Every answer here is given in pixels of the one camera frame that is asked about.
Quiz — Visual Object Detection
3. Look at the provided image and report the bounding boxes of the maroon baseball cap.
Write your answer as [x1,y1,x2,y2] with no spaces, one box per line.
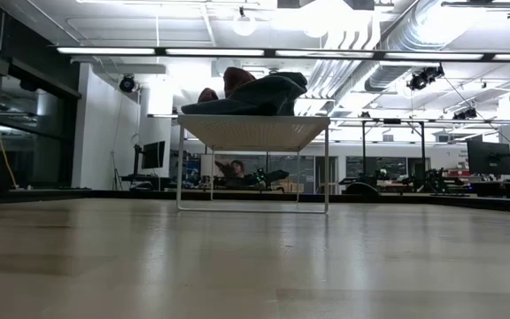
[222,66,257,99]
[197,87,220,105]

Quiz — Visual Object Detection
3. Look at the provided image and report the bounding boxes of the person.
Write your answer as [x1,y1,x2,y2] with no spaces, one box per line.
[213,159,248,190]

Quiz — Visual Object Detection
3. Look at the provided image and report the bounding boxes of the white perforated shelf riser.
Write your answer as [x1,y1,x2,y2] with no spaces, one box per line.
[175,113,331,215]

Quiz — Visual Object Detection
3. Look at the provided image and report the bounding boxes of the black monitor on stand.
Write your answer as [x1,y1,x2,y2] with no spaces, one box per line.
[141,140,167,170]

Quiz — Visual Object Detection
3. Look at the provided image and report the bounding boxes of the round pendant lamp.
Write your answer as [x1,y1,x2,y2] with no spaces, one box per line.
[231,4,258,38]

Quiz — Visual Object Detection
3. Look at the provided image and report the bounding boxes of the background black robot arms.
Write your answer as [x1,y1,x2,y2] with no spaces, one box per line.
[398,167,465,195]

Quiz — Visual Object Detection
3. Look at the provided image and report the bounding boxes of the long ceiling light bar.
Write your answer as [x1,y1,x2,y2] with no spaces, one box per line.
[55,45,510,63]

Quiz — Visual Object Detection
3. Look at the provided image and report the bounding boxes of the large black monitor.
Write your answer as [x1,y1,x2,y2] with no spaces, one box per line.
[466,138,510,176]

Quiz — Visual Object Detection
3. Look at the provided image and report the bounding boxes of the black tall stand frame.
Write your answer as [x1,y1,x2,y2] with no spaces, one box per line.
[360,117,428,187]

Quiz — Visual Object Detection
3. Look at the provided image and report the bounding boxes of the black wall speaker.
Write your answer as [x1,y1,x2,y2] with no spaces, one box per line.
[118,74,137,95]

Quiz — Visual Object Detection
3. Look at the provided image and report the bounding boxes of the black ceiling camera rig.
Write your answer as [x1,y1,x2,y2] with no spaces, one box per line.
[406,64,446,92]

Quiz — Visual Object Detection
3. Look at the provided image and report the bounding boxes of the silver ventilation duct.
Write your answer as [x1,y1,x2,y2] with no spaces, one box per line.
[363,0,482,92]

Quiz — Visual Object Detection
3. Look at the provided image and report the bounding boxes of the small ceiling camera rig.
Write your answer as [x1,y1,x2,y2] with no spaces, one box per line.
[452,107,479,121]

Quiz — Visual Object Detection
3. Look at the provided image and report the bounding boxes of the black aluminium table frame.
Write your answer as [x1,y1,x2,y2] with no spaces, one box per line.
[0,187,510,215]

